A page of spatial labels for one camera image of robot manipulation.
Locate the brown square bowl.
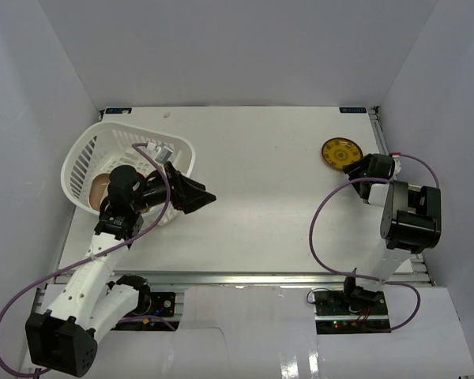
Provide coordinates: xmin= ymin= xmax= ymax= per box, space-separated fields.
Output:
xmin=88 ymin=173 xmax=110 ymax=211

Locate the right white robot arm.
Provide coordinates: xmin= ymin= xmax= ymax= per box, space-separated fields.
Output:
xmin=340 ymin=152 xmax=442 ymax=315

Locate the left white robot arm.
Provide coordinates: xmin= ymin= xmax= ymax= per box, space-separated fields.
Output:
xmin=25 ymin=162 xmax=216 ymax=377

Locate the yellow patterned round plate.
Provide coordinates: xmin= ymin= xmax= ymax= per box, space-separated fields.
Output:
xmin=321 ymin=137 xmax=363 ymax=171

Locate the blue table label right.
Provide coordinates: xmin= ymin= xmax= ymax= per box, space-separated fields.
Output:
xmin=339 ymin=107 xmax=367 ymax=114

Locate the blue table label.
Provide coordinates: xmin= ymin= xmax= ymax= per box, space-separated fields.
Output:
xmin=339 ymin=107 xmax=367 ymax=114
xmin=102 ymin=107 xmax=133 ymax=115

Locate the white plastic dish basket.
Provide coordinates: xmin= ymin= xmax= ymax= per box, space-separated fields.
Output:
xmin=60 ymin=122 xmax=196 ymax=216

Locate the blue table label left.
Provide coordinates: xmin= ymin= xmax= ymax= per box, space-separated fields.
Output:
xmin=102 ymin=107 xmax=133 ymax=115

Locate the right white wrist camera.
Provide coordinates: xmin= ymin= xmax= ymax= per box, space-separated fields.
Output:
xmin=389 ymin=152 xmax=402 ymax=176

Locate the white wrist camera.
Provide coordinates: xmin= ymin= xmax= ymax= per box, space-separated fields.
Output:
xmin=145 ymin=142 xmax=174 ymax=165
xmin=389 ymin=152 xmax=402 ymax=176

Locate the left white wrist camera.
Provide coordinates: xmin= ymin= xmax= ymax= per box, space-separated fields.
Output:
xmin=145 ymin=142 xmax=174 ymax=165

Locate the aluminium table frame rail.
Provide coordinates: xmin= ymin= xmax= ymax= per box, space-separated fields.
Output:
xmin=369 ymin=105 xmax=431 ymax=283

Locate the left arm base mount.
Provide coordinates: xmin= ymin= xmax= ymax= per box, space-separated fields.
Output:
xmin=107 ymin=275 xmax=179 ymax=332

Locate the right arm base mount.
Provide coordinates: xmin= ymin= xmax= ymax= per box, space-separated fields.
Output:
xmin=306 ymin=278 xmax=391 ymax=336

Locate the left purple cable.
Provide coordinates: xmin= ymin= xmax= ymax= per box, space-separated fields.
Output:
xmin=0 ymin=143 xmax=171 ymax=376

